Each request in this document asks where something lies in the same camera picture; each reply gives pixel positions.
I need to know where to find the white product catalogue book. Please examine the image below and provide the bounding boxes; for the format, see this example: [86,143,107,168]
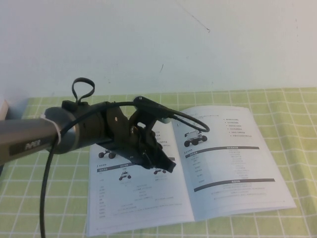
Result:
[86,106,297,238]

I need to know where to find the black left camera mount bracket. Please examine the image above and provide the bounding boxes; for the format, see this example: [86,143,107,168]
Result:
[128,109,159,139]

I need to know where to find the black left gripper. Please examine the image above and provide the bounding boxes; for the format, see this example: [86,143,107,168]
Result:
[96,123,177,174]

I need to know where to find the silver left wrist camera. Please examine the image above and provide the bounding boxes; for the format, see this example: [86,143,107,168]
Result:
[133,95,172,124]

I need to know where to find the black flat strap loop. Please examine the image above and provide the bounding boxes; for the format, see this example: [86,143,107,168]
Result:
[71,77,96,103]

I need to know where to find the black left camera cable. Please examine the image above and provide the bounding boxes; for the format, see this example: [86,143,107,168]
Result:
[39,100,211,238]

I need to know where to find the beige board edge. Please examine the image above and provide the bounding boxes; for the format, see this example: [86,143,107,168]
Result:
[0,99,9,120]

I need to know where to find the green white checkered tablecloth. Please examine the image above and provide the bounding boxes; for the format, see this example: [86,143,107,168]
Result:
[0,88,317,238]

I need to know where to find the white zip tie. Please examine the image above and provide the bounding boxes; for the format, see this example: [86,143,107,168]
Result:
[40,113,63,144]

